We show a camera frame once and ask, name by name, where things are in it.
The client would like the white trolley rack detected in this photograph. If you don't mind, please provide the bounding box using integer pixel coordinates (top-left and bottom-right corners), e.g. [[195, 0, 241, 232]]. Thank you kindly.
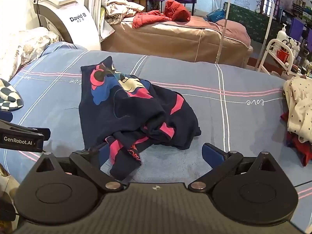
[[257, 38, 300, 76]]

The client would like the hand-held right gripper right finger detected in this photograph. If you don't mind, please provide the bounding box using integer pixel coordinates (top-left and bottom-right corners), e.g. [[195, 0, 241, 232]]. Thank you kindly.
[[188, 143, 281, 191]]

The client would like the blue bag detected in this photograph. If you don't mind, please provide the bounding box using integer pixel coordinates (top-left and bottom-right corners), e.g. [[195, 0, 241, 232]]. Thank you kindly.
[[207, 9, 226, 23]]

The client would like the blue striped bed sheet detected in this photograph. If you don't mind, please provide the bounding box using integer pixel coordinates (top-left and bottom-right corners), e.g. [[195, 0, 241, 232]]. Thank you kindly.
[[0, 41, 312, 200]]

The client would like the checkered cloth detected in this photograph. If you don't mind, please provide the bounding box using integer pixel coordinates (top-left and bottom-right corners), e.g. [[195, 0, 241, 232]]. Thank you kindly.
[[0, 78, 24, 112]]

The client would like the dark red garment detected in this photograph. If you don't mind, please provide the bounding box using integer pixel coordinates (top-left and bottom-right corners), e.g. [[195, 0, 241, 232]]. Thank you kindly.
[[280, 112, 312, 167]]

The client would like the navy cartoon print sweatshirt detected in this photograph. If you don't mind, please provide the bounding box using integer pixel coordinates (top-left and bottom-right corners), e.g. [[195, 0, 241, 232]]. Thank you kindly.
[[78, 56, 202, 181]]

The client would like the crumpled white cloth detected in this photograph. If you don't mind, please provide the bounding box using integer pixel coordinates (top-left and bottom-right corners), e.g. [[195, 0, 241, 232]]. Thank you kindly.
[[104, 0, 145, 25]]

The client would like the cream polka dot garment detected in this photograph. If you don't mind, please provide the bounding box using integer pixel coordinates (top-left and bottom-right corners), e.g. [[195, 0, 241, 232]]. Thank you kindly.
[[283, 75, 312, 144]]

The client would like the white beauty machine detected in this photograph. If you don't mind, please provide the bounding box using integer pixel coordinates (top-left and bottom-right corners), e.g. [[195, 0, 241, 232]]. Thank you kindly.
[[33, 0, 101, 51]]

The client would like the white pump bottle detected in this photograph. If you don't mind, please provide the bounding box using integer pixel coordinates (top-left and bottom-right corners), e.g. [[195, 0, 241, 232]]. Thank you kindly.
[[276, 23, 288, 49]]

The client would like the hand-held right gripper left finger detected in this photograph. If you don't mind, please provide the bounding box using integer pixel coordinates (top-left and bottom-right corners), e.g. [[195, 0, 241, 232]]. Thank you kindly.
[[32, 143, 125, 192]]

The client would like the floral quilt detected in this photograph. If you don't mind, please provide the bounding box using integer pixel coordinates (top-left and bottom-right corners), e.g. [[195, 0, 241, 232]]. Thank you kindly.
[[0, 27, 60, 81]]

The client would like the red jacket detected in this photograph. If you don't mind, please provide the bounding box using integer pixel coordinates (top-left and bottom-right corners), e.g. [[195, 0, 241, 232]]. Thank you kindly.
[[132, 0, 191, 29]]

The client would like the white arched lamp stand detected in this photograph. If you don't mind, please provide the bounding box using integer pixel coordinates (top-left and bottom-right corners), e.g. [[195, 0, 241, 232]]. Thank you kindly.
[[170, 0, 274, 72]]

